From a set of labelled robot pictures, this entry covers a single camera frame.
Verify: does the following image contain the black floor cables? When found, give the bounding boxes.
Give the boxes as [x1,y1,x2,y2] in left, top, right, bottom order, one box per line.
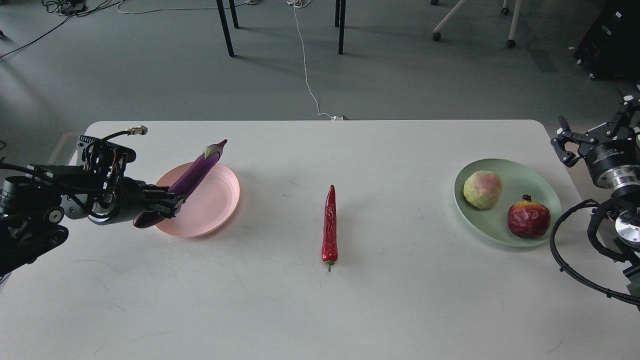
[0,0,121,60]

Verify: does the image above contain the pink plate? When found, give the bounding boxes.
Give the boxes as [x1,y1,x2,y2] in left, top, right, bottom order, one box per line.
[154,162,242,238]

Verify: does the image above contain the white chair base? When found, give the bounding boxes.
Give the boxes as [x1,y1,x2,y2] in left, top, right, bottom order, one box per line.
[430,0,524,49]

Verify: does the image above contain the green pink peach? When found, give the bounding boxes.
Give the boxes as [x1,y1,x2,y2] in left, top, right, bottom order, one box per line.
[462,170,503,210]

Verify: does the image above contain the dark red pomegranate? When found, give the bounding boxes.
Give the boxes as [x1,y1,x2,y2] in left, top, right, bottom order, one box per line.
[506,194,551,239]

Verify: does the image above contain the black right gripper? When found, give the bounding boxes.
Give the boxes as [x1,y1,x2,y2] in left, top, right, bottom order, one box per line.
[550,89,640,190]

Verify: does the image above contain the black table leg right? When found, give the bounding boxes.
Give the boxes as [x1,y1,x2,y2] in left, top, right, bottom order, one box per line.
[334,0,346,55]

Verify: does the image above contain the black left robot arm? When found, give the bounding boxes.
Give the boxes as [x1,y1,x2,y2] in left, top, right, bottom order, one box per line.
[0,125,184,281]

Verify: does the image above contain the red chili pepper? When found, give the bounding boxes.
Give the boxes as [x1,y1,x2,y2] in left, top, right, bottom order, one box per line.
[321,184,338,272]

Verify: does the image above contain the black table leg left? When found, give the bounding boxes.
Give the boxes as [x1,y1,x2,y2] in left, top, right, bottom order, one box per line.
[215,0,240,58]

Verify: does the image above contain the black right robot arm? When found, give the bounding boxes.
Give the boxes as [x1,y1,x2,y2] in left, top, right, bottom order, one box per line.
[550,95,640,306]

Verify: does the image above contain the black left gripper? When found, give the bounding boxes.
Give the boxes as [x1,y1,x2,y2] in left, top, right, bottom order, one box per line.
[62,125,186,225]

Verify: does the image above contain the purple eggplant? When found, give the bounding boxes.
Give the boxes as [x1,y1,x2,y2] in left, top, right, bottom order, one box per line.
[133,139,227,229]

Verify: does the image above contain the light green plate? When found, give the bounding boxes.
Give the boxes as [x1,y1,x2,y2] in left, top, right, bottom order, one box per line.
[454,158,562,248]

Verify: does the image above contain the black table leg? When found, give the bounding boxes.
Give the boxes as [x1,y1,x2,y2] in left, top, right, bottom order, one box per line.
[215,0,240,58]
[334,0,346,55]

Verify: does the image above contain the white floor cable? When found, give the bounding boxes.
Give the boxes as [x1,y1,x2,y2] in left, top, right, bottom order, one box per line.
[286,0,344,121]

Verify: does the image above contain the black equipment case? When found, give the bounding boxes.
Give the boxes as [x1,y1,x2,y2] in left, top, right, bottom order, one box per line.
[573,0,640,81]

